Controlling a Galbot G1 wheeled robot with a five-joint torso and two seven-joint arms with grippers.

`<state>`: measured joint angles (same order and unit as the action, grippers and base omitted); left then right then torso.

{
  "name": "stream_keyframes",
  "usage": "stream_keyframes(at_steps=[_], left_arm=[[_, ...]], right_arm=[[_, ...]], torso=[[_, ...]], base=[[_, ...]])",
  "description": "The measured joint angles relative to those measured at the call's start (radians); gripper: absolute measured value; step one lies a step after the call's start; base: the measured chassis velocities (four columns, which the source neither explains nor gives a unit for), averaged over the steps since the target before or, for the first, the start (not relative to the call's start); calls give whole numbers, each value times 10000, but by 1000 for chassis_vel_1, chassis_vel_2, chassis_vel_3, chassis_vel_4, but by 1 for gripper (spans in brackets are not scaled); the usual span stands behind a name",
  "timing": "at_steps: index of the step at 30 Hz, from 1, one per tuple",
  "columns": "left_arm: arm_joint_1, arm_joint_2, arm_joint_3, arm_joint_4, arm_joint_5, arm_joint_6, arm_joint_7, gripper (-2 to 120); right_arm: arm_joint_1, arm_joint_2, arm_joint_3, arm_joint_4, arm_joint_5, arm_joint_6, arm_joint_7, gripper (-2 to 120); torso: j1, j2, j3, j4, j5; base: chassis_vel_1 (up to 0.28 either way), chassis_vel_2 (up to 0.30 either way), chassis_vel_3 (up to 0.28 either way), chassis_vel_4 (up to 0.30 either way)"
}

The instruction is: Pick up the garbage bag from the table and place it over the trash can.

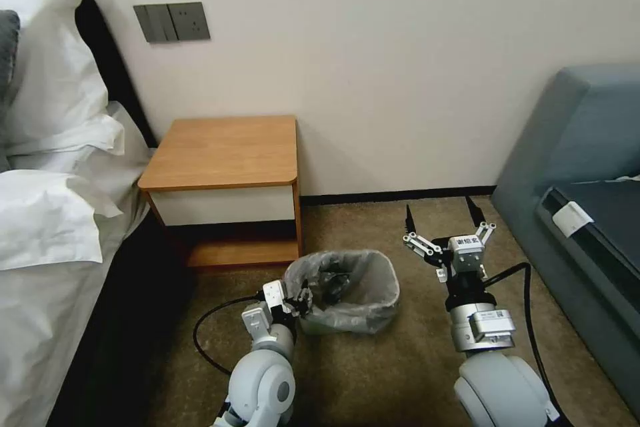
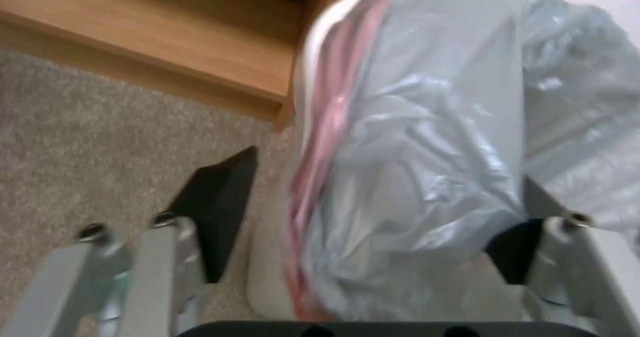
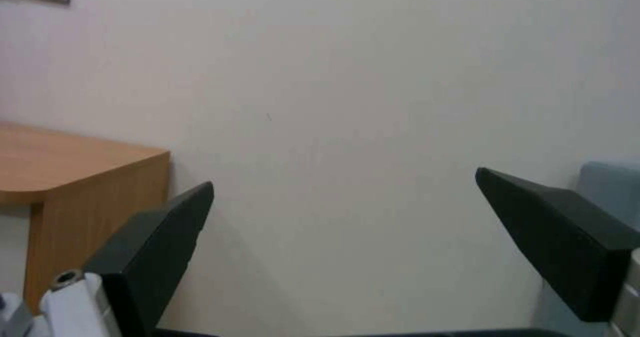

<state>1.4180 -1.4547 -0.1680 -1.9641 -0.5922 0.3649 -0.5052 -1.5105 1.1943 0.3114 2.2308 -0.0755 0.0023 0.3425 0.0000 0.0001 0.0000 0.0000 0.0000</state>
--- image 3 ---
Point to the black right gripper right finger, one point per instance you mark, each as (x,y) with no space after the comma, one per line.
(555,239)

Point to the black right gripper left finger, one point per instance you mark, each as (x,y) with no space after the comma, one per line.
(150,254)

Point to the pale blue upholstered chair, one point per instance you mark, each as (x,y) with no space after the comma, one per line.
(610,187)

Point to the wooden desk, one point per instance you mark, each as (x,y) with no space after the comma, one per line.
(65,187)

